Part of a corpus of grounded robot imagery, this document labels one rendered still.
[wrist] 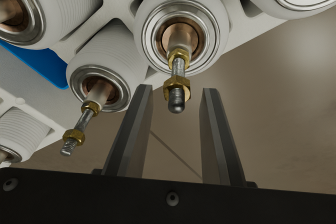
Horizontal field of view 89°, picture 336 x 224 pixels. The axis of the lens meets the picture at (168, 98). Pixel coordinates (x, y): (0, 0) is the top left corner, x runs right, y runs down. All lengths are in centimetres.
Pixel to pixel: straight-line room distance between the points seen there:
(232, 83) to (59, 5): 45
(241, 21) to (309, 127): 59
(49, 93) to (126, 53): 30
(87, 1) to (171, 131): 54
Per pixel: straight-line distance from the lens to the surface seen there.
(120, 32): 27
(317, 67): 60
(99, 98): 21
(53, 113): 48
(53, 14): 21
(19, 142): 47
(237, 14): 25
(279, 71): 56
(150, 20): 17
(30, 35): 23
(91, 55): 22
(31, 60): 48
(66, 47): 31
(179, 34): 16
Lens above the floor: 41
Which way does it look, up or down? 48 degrees down
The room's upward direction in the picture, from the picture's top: 174 degrees counter-clockwise
